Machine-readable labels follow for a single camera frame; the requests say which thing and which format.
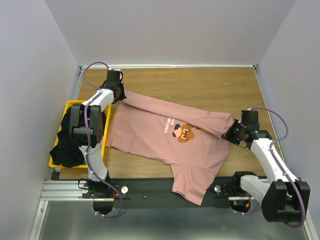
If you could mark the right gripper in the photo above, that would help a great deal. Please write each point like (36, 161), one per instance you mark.
(231, 132)

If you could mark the black t-shirt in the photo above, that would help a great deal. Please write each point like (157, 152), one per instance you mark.
(66, 152)

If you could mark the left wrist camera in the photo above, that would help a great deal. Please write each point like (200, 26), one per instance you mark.
(115, 76)

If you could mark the pink printed t-shirt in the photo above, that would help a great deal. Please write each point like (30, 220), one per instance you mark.
(189, 140)

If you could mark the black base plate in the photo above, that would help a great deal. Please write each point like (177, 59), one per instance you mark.
(156, 193)

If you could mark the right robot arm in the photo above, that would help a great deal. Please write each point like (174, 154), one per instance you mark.
(283, 197)

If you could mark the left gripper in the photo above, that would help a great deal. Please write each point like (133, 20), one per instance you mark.
(119, 93)

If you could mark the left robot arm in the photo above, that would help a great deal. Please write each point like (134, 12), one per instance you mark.
(86, 128)

